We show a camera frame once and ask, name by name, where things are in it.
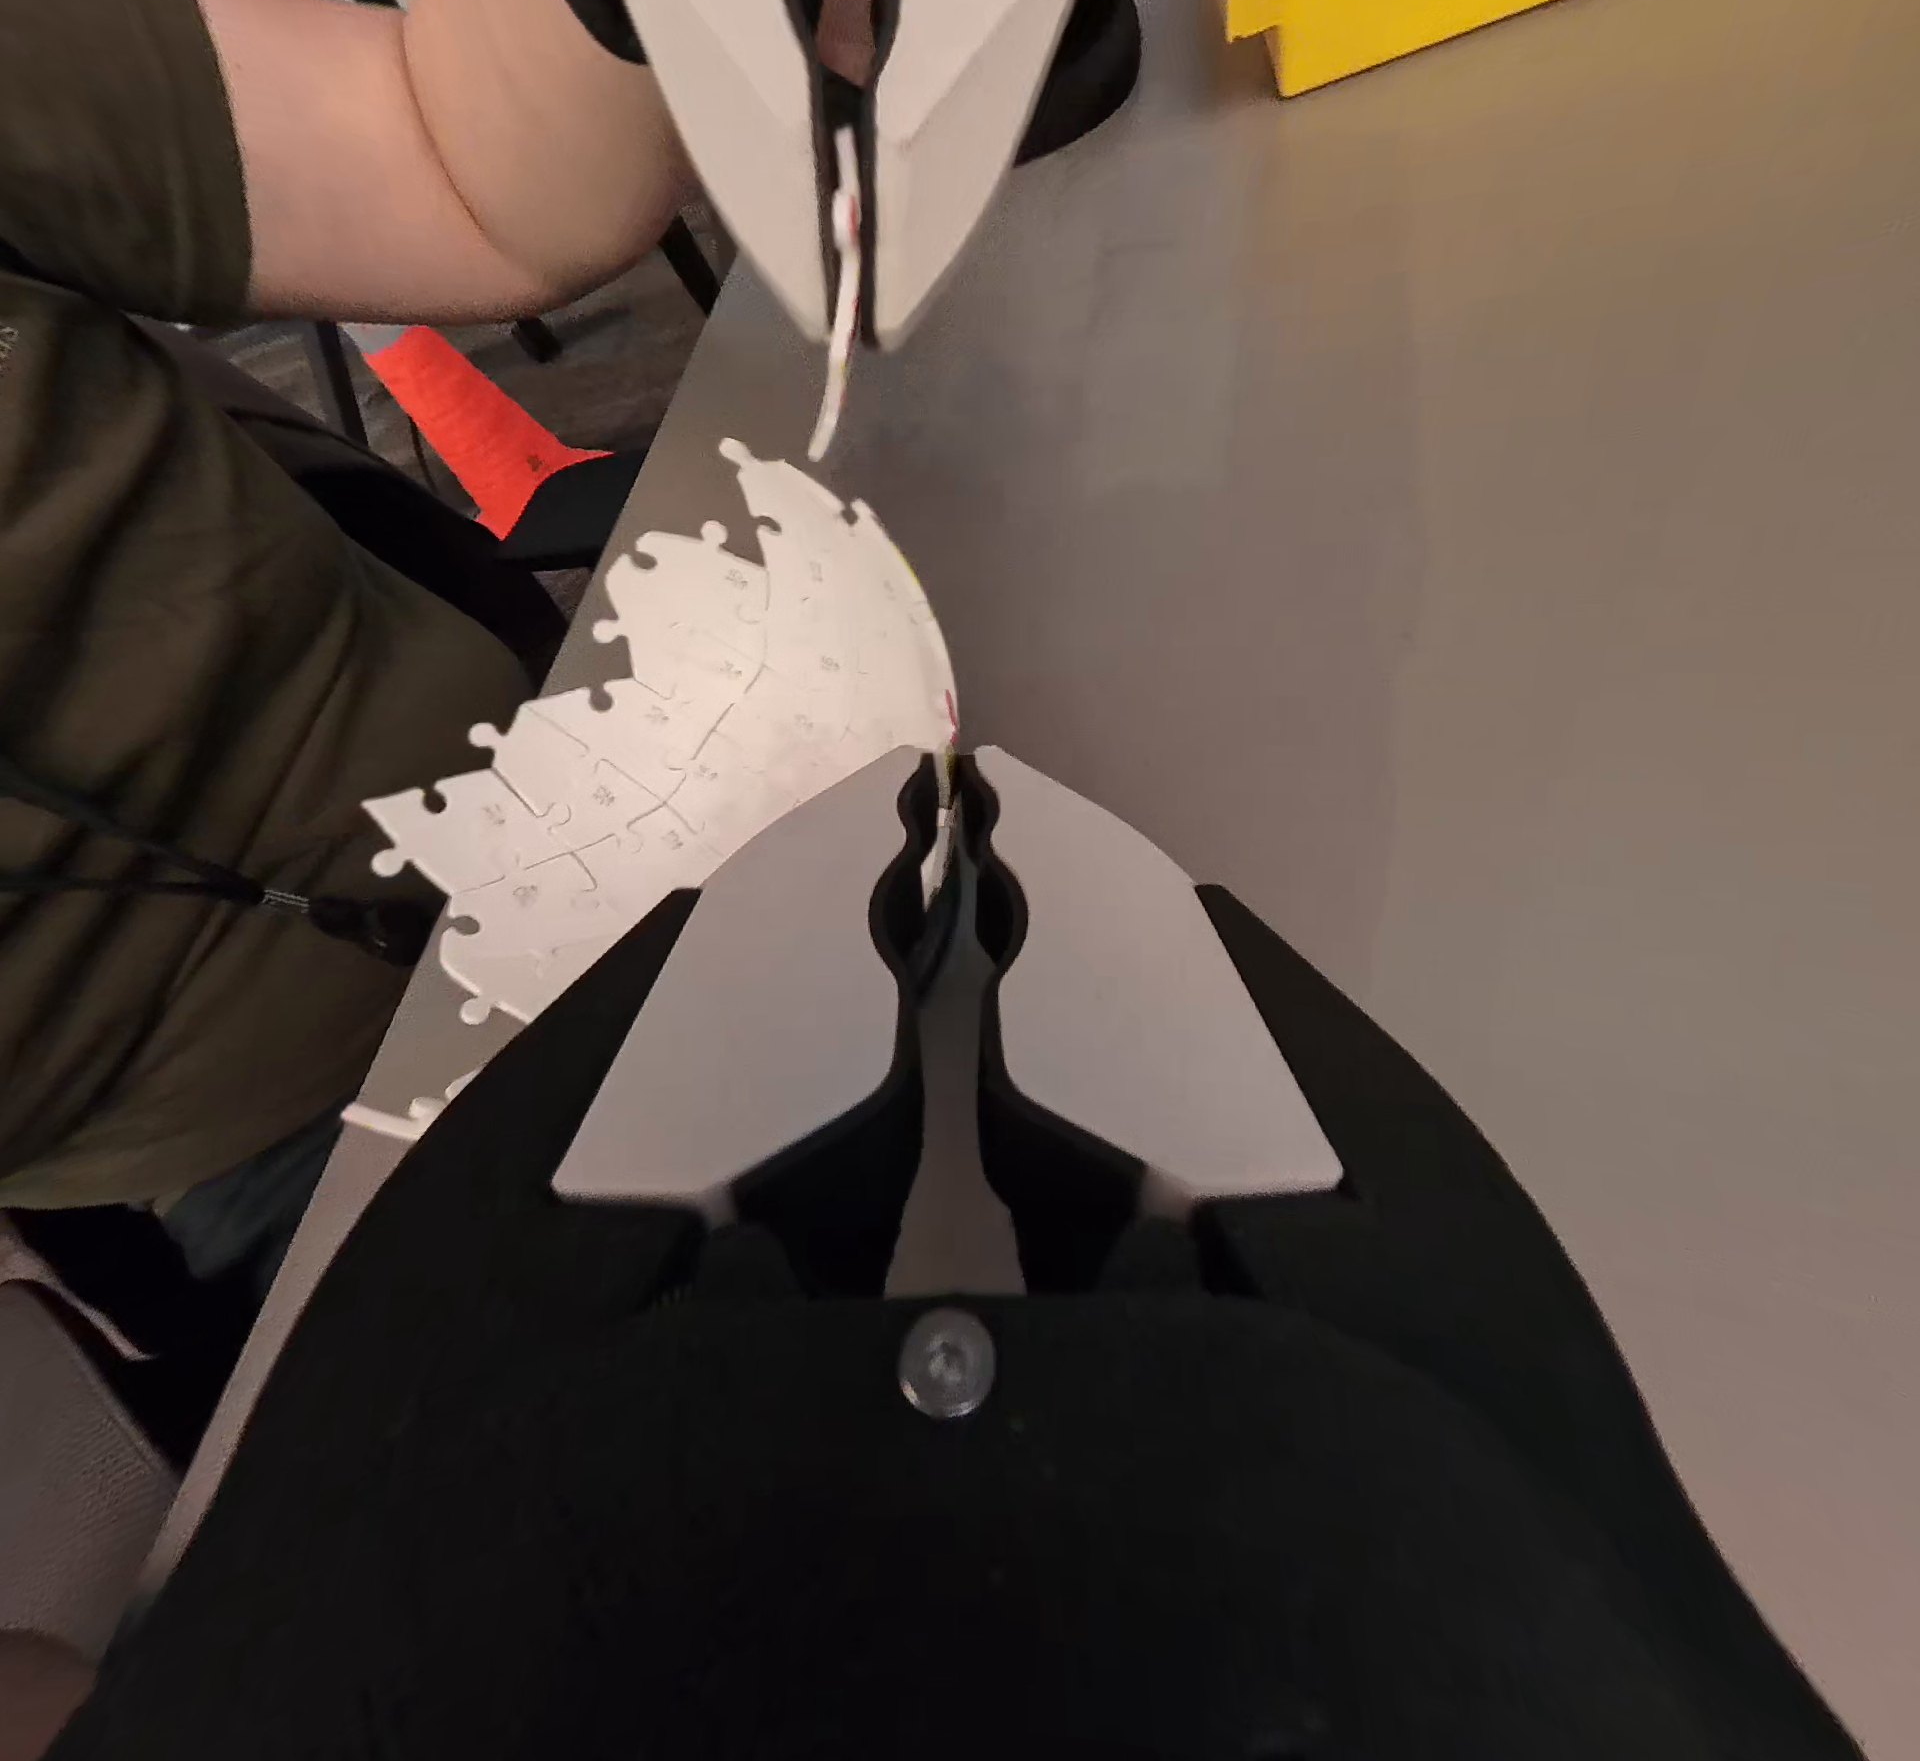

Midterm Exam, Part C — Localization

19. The white half puzzle ball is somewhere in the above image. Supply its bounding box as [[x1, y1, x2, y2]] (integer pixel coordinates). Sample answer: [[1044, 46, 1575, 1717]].
[[342, 438, 961, 1142]]

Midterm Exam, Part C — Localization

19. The black lanyard cord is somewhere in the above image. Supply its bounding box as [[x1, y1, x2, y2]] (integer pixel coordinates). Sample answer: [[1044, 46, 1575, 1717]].
[[0, 757, 443, 970]]

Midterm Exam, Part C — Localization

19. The person's right forearm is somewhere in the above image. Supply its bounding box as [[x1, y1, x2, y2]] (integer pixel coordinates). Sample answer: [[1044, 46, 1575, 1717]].
[[0, 1631, 94, 1761]]

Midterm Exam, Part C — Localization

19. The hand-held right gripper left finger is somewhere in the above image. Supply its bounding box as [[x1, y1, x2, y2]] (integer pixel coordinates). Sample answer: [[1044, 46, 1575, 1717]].
[[550, 744, 925, 1209]]

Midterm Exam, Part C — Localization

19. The orange red tape strip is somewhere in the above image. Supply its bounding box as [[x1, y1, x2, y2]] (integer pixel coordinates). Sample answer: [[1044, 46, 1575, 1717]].
[[363, 325, 613, 543]]

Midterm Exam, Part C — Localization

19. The person's left forearm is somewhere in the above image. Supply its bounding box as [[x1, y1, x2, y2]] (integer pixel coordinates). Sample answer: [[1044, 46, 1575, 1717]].
[[179, 0, 709, 327]]

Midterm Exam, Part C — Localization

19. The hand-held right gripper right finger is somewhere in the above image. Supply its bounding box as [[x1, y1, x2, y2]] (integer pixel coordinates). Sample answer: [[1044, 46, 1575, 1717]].
[[957, 744, 1349, 1200]]

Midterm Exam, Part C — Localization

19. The small puzzle piece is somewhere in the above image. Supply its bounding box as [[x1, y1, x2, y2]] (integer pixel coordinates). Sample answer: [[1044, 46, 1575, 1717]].
[[807, 117, 877, 466]]

